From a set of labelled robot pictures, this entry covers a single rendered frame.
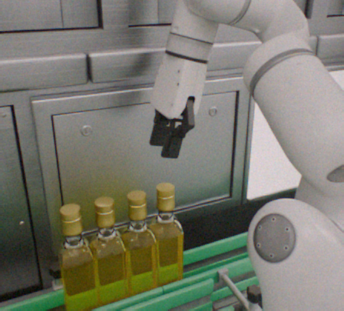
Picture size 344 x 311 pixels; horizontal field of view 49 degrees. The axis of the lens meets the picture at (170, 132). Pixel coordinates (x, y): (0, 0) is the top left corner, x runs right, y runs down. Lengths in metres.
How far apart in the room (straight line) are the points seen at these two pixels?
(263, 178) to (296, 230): 0.68
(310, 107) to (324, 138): 0.04
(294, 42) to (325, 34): 0.57
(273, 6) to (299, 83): 0.19
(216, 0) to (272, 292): 0.35
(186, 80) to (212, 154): 0.33
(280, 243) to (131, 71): 0.50
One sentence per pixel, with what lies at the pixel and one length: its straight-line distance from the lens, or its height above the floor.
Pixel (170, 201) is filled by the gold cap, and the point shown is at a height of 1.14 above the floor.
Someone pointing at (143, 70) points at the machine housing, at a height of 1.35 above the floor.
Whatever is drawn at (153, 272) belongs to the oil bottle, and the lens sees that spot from 0.77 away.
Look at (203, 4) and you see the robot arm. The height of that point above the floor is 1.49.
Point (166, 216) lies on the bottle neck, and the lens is 0.73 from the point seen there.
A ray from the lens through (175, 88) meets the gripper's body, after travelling 0.60.
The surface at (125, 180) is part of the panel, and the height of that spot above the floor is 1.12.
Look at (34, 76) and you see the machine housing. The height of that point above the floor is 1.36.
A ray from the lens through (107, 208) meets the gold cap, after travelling 0.66.
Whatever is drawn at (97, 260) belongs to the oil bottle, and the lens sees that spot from 0.71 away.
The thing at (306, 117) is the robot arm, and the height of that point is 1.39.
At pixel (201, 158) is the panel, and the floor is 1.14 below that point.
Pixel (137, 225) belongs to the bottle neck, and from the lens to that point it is 0.71.
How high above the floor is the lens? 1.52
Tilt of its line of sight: 22 degrees down
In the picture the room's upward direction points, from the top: straight up
